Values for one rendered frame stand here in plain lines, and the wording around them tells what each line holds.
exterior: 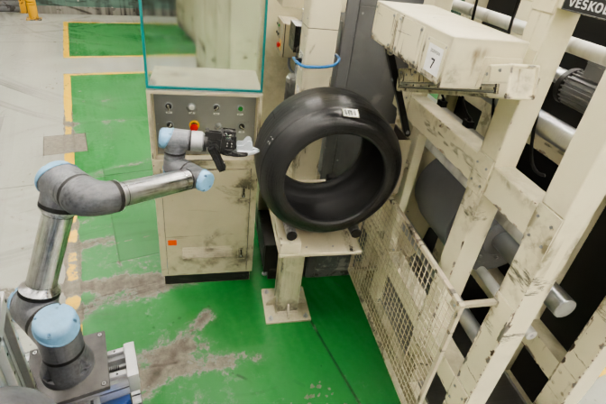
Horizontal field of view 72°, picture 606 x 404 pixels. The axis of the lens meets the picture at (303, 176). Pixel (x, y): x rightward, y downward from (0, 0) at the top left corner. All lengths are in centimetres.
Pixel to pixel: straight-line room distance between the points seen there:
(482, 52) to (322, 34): 70
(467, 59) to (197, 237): 180
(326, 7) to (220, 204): 122
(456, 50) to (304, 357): 178
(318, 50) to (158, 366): 174
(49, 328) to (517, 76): 148
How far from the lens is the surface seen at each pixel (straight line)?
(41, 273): 148
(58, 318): 145
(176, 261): 265
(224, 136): 152
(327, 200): 193
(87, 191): 127
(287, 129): 148
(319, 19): 175
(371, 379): 246
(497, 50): 134
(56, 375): 155
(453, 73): 129
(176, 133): 154
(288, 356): 245
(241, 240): 255
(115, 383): 162
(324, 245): 186
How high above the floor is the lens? 198
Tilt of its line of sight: 30 degrees down
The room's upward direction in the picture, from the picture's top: 7 degrees clockwise
